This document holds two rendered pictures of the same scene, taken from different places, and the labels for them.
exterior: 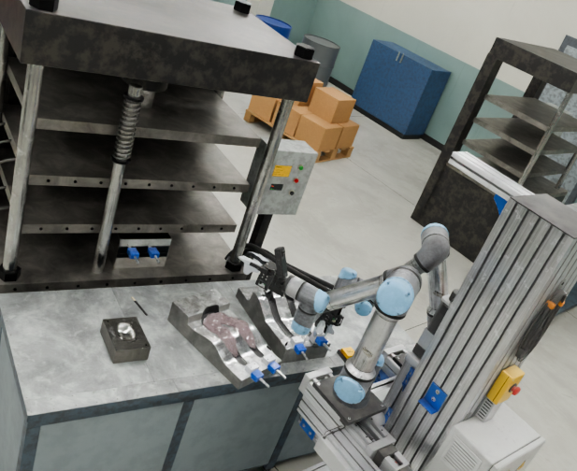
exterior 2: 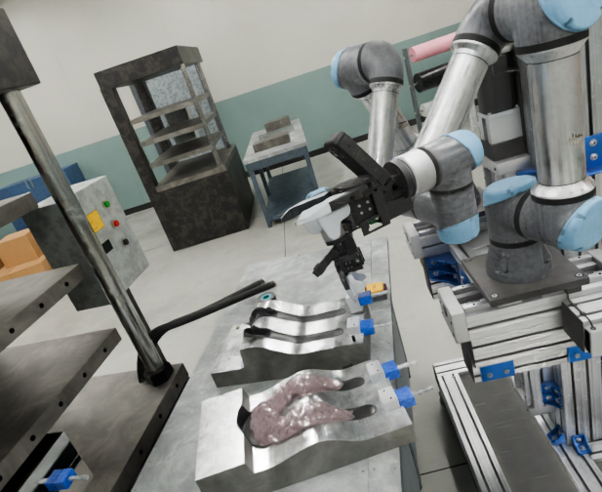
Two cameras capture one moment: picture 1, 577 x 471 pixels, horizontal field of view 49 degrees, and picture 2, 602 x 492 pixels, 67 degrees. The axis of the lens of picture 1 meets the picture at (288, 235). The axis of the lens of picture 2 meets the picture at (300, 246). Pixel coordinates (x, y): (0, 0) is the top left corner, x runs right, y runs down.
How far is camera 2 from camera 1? 1.84 m
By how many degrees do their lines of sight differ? 32
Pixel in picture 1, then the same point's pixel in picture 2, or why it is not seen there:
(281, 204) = (128, 264)
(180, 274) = (127, 453)
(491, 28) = (70, 110)
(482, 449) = not seen: outside the picture
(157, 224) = (21, 438)
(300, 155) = (92, 188)
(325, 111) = (23, 254)
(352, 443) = (599, 299)
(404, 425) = not seen: hidden behind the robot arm
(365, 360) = (581, 154)
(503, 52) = (110, 79)
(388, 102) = not seen: hidden behind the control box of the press
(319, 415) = (516, 332)
